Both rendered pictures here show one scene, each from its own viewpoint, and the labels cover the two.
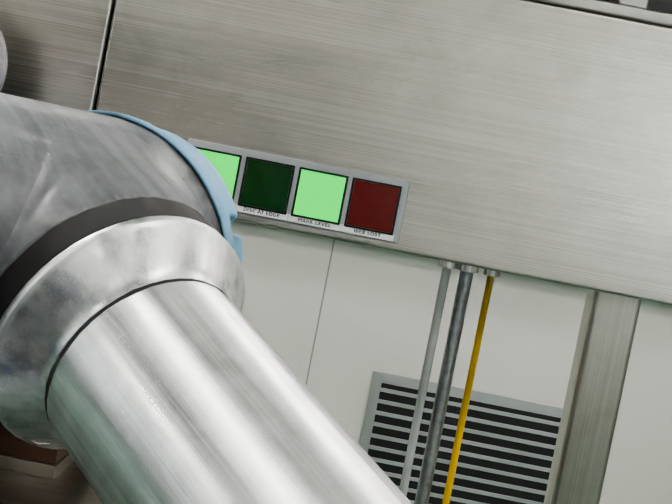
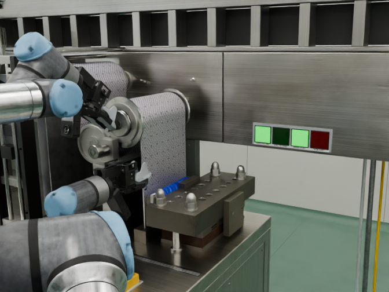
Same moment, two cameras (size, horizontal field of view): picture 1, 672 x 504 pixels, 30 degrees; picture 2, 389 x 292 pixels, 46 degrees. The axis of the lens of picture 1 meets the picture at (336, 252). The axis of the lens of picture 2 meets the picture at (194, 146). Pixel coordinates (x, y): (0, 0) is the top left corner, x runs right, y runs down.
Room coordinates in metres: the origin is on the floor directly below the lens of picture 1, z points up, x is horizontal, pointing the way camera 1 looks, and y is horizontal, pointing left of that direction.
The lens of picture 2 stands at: (0.06, -0.36, 1.48)
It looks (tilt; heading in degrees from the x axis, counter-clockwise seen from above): 13 degrees down; 30
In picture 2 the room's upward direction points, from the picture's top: 1 degrees counter-clockwise
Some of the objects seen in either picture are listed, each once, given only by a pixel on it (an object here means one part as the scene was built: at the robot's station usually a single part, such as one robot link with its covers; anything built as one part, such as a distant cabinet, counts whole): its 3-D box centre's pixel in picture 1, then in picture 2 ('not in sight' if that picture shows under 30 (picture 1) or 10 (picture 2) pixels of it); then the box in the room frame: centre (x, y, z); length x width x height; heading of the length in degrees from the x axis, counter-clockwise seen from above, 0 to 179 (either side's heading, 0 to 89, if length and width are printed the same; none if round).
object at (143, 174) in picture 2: not in sight; (144, 172); (1.06, 0.38, 1.12); 0.09 x 0.03 x 0.06; 178
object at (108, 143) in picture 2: not in sight; (107, 190); (1.03, 0.49, 1.05); 0.06 x 0.05 x 0.31; 179
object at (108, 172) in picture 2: not in sight; (114, 179); (0.96, 0.40, 1.12); 0.12 x 0.08 x 0.09; 179
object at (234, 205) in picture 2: not in sight; (234, 213); (1.24, 0.18, 0.96); 0.10 x 0.03 x 0.11; 179
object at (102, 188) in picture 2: not in sight; (93, 191); (0.88, 0.40, 1.11); 0.08 x 0.05 x 0.08; 89
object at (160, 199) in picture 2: not in sight; (160, 196); (1.06, 0.32, 1.05); 0.04 x 0.04 x 0.04
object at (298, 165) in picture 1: (293, 190); (290, 137); (1.39, 0.06, 1.18); 0.25 x 0.01 x 0.07; 89
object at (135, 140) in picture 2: not in sight; (122, 122); (1.07, 0.45, 1.25); 0.15 x 0.01 x 0.15; 89
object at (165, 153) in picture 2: not in sight; (165, 161); (1.19, 0.39, 1.11); 0.23 x 0.01 x 0.18; 179
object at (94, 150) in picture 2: not in sight; (95, 151); (0.99, 0.49, 1.18); 0.04 x 0.02 x 0.04; 89
